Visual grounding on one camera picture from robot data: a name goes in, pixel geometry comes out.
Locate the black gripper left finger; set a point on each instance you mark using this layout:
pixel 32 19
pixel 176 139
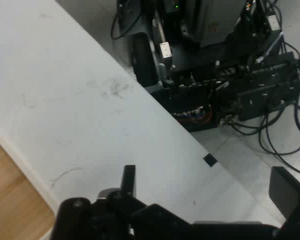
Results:
pixel 127 180

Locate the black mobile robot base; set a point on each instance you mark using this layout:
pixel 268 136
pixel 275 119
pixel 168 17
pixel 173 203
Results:
pixel 190 100

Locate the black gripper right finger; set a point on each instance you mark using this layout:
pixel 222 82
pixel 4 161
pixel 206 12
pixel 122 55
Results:
pixel 285 192

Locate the small black tape piece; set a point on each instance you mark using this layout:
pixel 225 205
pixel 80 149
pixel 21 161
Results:
pixel 210 160

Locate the wooden tray with cream rim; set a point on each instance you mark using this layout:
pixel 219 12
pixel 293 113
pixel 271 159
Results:
pixel 10 200

